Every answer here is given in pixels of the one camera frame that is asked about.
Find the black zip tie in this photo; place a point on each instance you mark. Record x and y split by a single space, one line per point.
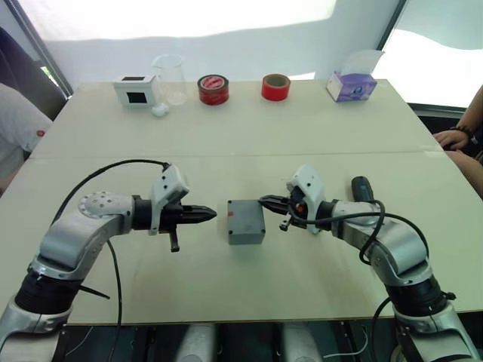
94 293

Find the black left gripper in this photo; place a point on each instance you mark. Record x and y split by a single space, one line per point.
174 216

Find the person in white shirt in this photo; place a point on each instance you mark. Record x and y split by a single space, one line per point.
19 132

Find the clear glass beaker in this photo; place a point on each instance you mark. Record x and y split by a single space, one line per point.
174 81

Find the white box with black squares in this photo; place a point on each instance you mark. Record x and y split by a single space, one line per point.
135 92

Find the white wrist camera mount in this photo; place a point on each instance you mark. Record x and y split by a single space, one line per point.
168 186
311 188

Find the small white rounded object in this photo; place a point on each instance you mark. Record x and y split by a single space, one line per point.
160 111

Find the grey plastic junction box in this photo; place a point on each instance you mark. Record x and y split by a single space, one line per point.
246 220

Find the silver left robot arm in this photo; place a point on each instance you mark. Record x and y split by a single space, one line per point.
71 237

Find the dark electric screwdriver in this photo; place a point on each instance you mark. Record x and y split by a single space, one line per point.
362 188

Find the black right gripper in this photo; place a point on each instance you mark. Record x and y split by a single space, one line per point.
297 215

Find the red printed tape roll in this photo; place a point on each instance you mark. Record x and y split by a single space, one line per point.
213 90

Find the grey rounded robot leg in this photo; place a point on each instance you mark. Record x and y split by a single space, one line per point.
302 345
196 345

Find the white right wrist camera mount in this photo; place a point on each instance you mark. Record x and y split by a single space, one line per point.
311 188

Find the dark seat back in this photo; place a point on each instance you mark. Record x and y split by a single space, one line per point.
26 71

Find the bystander forearm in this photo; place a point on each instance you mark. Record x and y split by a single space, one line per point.
476 109

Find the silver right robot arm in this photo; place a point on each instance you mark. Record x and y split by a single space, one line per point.
400 241

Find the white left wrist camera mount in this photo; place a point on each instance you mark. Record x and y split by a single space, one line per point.
168 186

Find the purple tissue box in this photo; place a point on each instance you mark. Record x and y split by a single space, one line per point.
351 88

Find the bystander bare hand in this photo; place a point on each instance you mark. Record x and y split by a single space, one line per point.
453 139

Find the red tape roll cardboard core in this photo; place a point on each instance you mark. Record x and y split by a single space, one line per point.
275 91

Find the dark window frame post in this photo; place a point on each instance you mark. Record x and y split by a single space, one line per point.
392 22
41 49

